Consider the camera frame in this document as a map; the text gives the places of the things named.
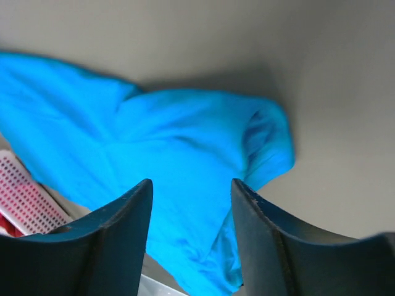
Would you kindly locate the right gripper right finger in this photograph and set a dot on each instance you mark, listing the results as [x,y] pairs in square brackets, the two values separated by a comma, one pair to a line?
[281,254]

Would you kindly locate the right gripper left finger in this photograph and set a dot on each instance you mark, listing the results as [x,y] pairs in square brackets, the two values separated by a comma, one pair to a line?
[99,254]

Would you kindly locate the blue t shirt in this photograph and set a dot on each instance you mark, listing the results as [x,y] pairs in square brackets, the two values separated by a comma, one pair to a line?
[91,138]

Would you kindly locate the white plastic laundry basket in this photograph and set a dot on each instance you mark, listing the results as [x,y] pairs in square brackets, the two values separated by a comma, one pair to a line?
[25,203]

